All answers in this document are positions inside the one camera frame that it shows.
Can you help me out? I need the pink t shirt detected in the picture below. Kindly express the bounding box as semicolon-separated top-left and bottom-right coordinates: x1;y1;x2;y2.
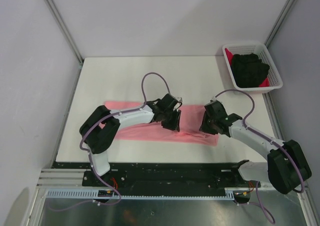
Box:
115;105;219;146

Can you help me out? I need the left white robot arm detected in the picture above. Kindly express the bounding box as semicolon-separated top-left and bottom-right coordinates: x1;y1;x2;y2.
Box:
79;101;181;186

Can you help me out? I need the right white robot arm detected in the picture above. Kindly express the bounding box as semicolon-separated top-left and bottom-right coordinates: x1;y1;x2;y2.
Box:
200;111;312;195

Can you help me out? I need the black t shirt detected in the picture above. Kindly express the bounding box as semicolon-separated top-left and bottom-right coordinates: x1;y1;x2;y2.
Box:
230;53;270;88

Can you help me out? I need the white plastic basket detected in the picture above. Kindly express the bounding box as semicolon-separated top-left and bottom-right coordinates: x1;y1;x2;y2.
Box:
222;41;283;94

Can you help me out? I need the red t shirt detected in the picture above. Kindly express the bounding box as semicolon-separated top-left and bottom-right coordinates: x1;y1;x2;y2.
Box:
224;48;234;65

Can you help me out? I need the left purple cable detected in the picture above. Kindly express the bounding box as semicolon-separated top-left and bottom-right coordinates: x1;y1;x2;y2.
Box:
47;72;172;212

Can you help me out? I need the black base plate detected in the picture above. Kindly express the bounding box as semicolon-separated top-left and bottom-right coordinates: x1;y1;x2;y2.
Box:
52;162;257;196

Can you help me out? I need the aluminium frame rail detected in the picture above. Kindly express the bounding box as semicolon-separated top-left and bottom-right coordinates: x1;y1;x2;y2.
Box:
37;169;86;189

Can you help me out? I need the grey slotted cable duct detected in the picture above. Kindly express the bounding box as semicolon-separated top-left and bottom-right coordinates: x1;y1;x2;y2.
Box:
46;188;253;201

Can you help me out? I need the right aluminium frame post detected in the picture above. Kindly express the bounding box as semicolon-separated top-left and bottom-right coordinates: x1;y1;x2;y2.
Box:
264;0;297;47

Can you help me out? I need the aluminium frame post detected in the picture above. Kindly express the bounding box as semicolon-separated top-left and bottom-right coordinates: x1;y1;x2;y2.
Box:
44;0;84;65
264;0;297;47

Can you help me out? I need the left aluminium frame post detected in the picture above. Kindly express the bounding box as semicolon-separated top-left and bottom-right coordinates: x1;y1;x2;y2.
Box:
44;0;84;65

